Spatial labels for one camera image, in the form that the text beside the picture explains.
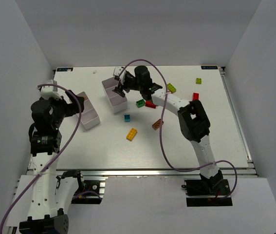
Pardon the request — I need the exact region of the dark green lego brick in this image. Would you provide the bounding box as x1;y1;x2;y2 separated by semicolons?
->
136;99;146;108

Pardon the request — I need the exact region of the red long lego brick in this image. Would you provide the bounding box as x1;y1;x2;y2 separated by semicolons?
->
145;101;157;109

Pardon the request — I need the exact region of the lime lego brick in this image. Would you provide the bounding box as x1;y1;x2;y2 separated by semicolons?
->
167;83;176;94
196;78;202;84

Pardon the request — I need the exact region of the yellow long lego brick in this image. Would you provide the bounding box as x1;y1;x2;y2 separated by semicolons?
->
126;128;138;141

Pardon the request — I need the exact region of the brown long lego brick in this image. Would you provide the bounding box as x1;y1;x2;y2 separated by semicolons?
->
152;119;164;130

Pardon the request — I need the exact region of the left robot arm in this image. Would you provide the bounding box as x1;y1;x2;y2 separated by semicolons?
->
19;90;85;234

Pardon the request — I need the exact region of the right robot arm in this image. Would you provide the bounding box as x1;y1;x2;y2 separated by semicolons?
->
113;65;223;193

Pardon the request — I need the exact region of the white right sorting container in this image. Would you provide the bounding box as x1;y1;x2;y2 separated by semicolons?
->
102;78;128;114

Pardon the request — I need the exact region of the white sorting container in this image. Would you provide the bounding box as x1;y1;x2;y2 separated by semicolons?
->
77;92;100;131
102;78;128;114

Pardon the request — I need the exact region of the small cyan lego brick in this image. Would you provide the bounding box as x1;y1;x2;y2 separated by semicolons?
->
124;114;130;122

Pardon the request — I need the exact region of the white left sorting container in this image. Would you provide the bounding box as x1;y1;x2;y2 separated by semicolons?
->
77;92;100;131

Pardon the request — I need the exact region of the red lego brick right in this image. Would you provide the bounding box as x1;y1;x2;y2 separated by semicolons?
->
192;93;199;101

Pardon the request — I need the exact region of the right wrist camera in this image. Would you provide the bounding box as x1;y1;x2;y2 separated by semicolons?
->
113;66;126;81

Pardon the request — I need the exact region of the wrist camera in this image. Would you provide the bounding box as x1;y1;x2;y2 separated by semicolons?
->
39;85;62;100
113;66;126;81

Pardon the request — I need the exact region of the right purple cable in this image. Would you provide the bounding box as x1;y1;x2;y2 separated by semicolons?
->
119;59;238;199

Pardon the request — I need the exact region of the purple cable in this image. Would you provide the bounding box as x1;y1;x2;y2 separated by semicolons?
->
0;83;84;234
119;59;238;199

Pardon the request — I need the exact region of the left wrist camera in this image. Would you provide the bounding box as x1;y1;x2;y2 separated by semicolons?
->
39;85;62;100

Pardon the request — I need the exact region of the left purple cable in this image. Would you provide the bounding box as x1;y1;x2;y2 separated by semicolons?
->
0;83;84;234

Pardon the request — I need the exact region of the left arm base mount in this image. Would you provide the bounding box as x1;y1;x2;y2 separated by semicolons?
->
55;170;102;205

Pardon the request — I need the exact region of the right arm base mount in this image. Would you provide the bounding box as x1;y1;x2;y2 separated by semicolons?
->
181;179;233;207

